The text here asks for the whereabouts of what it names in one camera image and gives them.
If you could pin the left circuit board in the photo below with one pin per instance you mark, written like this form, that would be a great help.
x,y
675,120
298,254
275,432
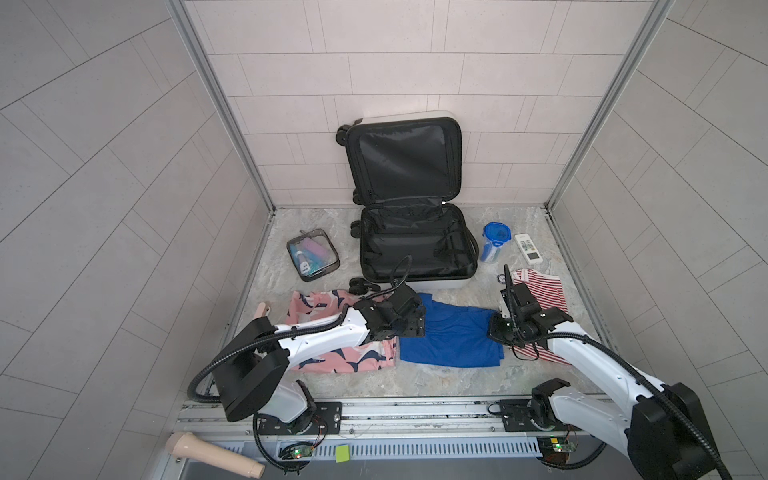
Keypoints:
x,y
297,451

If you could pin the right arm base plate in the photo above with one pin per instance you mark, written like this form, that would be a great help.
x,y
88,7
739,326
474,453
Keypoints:
x,y
517,417

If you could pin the pink shark print garment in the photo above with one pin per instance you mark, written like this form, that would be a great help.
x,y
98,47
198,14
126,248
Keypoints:
x,y
340,350

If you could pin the blue shirt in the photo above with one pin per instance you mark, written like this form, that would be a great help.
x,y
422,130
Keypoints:
x,y
455,336

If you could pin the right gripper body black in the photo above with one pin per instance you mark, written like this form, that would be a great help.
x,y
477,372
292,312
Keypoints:
x,y
506,329

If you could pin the green sticky note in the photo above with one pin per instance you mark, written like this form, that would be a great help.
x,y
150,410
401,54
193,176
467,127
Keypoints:
x,y
342,453

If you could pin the right circuit board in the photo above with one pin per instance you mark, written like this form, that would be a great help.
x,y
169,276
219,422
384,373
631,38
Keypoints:
x,y
556,450

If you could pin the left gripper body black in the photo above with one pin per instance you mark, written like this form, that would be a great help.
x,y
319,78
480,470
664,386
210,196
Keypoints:
x,y
409,326

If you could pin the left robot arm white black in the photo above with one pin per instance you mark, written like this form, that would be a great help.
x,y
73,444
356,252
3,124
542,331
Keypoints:
x,y
247,376

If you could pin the clear black-trimmed toiletry pouch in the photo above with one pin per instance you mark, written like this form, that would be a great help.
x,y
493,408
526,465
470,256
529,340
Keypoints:
x,y
313,255

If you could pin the blue lidded cup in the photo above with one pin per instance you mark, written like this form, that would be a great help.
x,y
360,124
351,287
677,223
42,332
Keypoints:
x,y
496,235

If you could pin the small pink case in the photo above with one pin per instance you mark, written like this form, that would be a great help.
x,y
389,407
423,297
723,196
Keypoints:
x,y
262,310

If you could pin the black and white open suitcase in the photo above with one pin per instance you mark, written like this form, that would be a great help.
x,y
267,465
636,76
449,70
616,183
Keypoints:
x,y
407,169

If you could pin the beige cylindrical handle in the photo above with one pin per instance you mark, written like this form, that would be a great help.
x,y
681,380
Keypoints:
x,y
186,445

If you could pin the red white striped garment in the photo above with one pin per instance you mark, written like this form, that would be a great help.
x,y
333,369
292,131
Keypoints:
x,y
549,292

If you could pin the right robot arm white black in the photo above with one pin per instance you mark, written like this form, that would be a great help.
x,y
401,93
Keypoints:
x,y
661,428

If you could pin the circuit board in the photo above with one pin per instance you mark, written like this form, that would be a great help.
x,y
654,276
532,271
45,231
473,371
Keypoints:
x,y
556,450
297,451

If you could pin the white remote control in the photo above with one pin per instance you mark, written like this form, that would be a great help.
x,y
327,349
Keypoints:
x,y
528,249

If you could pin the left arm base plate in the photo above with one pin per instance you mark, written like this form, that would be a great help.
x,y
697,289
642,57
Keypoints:
x,y
323,418

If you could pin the aluminium rail frame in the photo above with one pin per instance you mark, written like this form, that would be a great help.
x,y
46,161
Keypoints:
x,y
382,429

